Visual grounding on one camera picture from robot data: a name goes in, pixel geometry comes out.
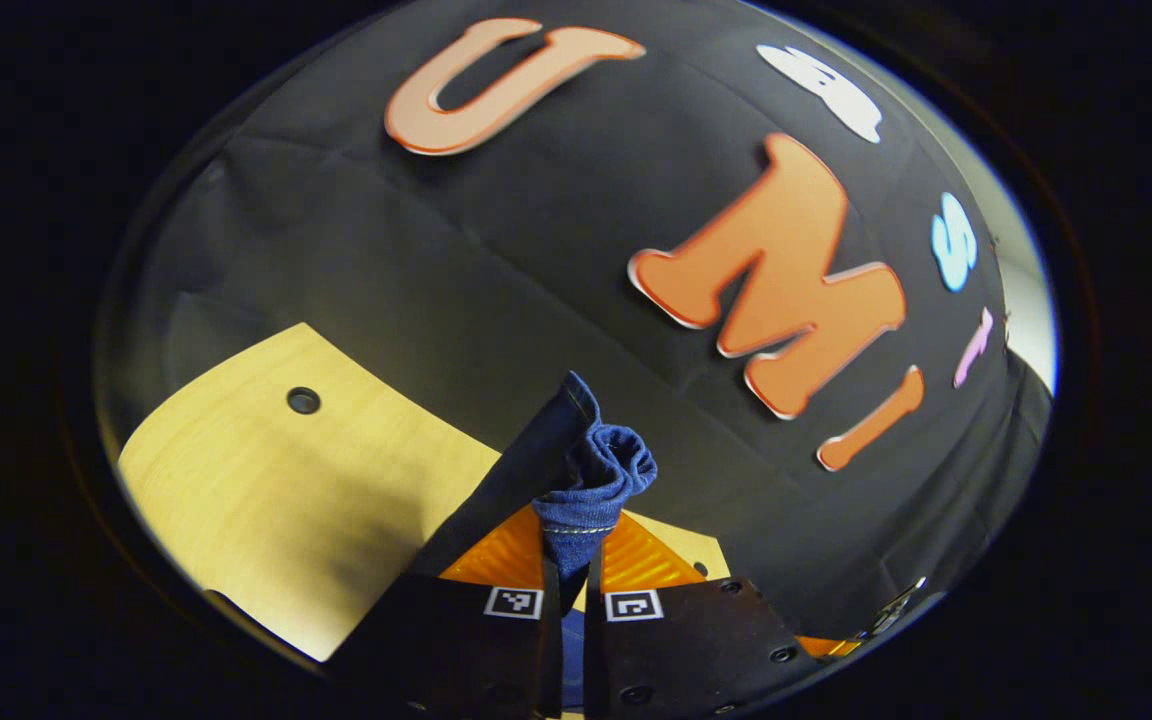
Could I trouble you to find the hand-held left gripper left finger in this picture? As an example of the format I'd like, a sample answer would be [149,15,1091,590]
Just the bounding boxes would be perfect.
[331,505,565,720]

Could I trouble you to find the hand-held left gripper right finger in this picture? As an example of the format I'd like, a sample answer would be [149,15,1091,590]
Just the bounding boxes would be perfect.
[584,512,823,716]

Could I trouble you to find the blue jeans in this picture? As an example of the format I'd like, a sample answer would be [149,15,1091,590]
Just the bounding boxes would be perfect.
[336,370,659,711]

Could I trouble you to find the black backdrop cloth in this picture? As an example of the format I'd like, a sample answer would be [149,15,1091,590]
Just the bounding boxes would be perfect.
[96,0,1055,641]

